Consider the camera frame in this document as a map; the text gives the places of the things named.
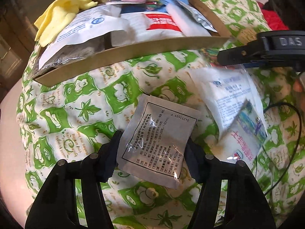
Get white medical gauze packet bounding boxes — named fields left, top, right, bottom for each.
left=188, top=67, right=266, bottom=136

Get green patterned white quilt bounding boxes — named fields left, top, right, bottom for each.
left=16, top=0, right=305, bottom=229

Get person's right hand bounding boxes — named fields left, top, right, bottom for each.
left=293, top=72, right=305, bottom=93

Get white foam sheet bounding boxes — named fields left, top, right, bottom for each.
left=166, top=4, right=211, bottom=37

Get white gauze packet red label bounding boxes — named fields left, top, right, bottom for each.
left=111, top=12, right=184, bottom=47

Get red quilted blanket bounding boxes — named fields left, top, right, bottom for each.
left=258, top=2, right=289, bottom=31

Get shallow cardboard box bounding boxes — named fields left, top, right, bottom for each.
left=32, top=0, right=233, bottom=87

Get dark wooden cabinet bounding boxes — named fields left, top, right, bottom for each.
left=1, top=0, right=35, bottom=100

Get dark blue cloth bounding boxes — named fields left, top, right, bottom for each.
left=120, top=0, right=168, bottom=14

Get silver foil packet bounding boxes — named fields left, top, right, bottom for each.
left=176, top=0, right=218, bottom=33

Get grey text sachet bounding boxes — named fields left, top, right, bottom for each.
left=116, top=94, right=200, bottom=189

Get colourful picture sachet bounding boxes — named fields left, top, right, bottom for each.
left=212, top=100, right=267, bottom=169

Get yellow cloth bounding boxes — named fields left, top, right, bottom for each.
left=34, top=0, right=98, bottom=47

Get white blue-logo gauze packet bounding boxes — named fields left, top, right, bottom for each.
left=38, top=5, right=130, bottom=70

